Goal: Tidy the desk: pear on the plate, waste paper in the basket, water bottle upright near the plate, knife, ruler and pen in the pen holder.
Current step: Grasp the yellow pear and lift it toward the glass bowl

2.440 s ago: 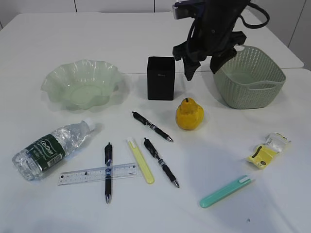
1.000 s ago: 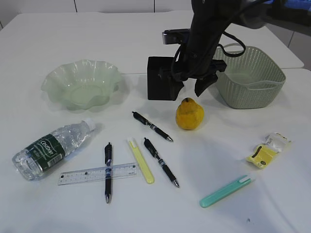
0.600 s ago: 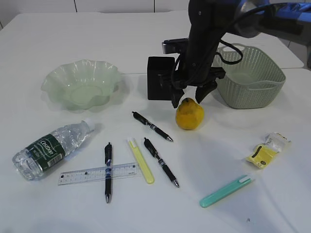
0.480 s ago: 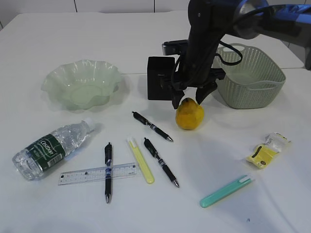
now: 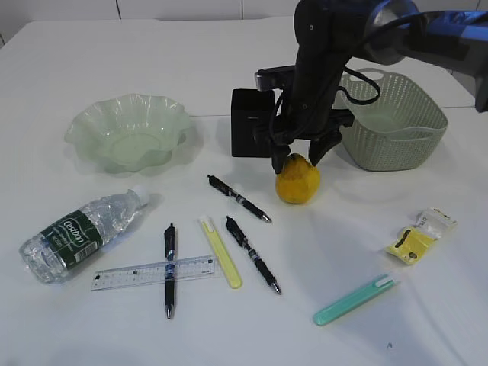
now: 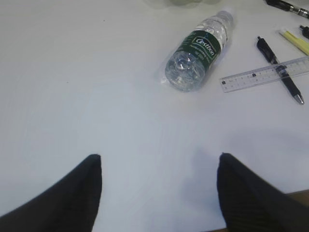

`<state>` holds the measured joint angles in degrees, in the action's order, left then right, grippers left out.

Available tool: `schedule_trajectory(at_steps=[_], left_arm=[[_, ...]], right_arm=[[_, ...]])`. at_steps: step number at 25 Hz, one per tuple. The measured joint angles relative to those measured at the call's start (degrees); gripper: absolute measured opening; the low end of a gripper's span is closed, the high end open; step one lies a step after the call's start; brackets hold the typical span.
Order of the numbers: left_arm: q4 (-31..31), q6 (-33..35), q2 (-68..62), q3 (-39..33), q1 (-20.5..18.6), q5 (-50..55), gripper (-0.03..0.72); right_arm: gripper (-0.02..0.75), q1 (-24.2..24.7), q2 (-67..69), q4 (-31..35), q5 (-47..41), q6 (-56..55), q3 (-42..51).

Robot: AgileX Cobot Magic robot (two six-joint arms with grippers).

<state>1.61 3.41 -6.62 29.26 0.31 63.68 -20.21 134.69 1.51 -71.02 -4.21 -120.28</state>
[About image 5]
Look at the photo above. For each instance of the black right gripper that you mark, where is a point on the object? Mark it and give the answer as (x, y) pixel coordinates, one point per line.
(306, 109)

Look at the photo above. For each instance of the yellow pear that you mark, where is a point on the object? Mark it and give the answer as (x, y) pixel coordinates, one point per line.
(298, 181)

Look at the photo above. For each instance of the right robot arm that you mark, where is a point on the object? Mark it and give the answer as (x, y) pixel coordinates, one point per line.
(330, 33)

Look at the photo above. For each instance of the black square pen holder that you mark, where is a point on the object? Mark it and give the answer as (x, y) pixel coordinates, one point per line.
(250, 114)

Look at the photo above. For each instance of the black pen upper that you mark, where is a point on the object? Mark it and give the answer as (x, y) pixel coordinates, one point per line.
(222, 187)

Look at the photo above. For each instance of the green plastic woven basket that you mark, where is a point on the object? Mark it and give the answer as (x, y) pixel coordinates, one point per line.
(395, 129)

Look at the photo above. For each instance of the black pen middle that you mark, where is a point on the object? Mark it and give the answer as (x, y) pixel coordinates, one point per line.
(242, 240)

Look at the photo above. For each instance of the yellow utility knife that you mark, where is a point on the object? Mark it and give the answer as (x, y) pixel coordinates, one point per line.
(226, 263)

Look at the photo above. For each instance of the transparent plastic ruler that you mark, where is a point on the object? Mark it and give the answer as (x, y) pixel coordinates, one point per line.
(186, 269)

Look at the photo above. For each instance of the black pen on ruler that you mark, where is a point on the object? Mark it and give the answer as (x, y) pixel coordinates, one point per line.
(170, 253)

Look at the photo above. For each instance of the teal utility knife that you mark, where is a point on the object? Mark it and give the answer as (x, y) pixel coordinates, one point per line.
(354, 299)

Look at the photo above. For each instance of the green glass wavy plate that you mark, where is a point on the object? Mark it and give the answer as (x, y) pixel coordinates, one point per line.
(130, 132)

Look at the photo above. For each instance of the clear plastic water bottle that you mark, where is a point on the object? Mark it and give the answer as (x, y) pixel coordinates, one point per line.
(56, 251)

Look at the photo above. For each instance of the crumpled yellow white wrapper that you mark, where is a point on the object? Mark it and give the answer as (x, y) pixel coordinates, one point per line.
(414, 241)

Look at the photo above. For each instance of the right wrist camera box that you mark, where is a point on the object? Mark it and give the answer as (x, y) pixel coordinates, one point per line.
(274, 78)

